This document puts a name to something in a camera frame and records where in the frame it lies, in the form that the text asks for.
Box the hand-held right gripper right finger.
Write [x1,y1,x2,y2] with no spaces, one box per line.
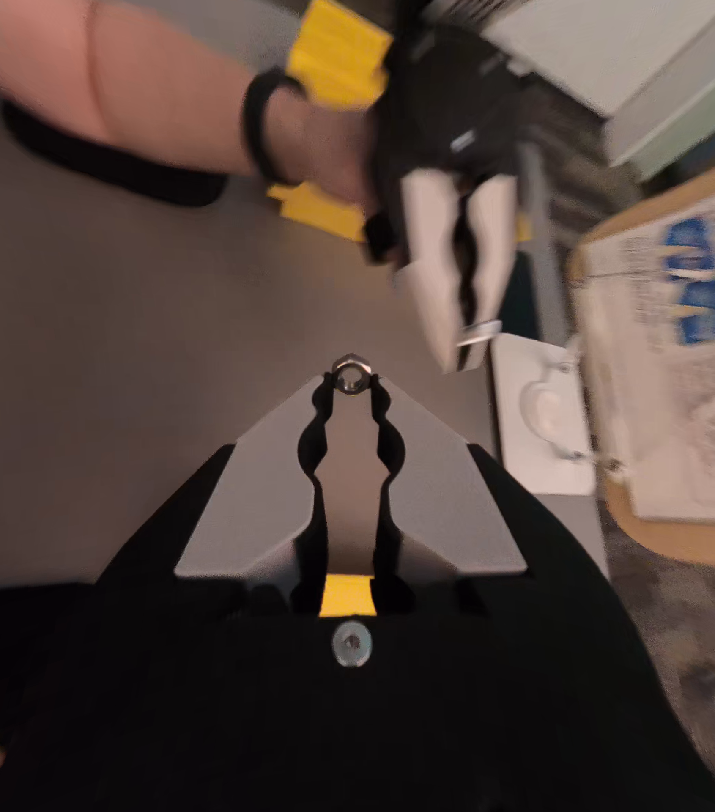
[372,377,529,616]

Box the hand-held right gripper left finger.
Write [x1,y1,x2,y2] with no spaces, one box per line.
[173,374,334,616]

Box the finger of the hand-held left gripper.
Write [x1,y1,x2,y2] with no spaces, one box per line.
[394,168,471,375]
[459,173,521,372]

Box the steel hex bolt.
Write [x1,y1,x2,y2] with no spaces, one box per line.
[455,320,504,348]

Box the yellow plastic bin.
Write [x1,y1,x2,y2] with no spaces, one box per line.
[319,574,377,617]
[266,0,532,245]

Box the steel hex nut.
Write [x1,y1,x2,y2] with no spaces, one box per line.
[332,354,372,394]

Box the person's left forearm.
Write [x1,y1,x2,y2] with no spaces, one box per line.
[0,0,257,177]

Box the person's left hand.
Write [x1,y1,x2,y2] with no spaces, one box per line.
[280,98,397,213]

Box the instruction sheet on stand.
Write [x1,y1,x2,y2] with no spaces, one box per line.
[570,149,715,568]

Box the black wrist strap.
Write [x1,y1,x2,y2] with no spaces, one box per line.
[241,66,307,186]

